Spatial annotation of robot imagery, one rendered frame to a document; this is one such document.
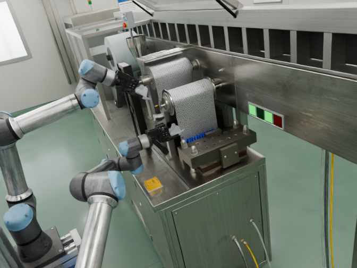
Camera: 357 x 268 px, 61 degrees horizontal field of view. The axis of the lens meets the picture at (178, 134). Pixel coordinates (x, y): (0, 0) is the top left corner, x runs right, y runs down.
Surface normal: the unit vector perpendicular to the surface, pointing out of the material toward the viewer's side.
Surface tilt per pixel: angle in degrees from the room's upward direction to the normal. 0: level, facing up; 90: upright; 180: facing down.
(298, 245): 0
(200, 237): 90
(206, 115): 90
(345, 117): 90
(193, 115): 90
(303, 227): 0
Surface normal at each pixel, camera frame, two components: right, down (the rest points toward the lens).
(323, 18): -0.89, 0.33
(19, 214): -0.12, -0.83
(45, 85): 0.41, 0.33
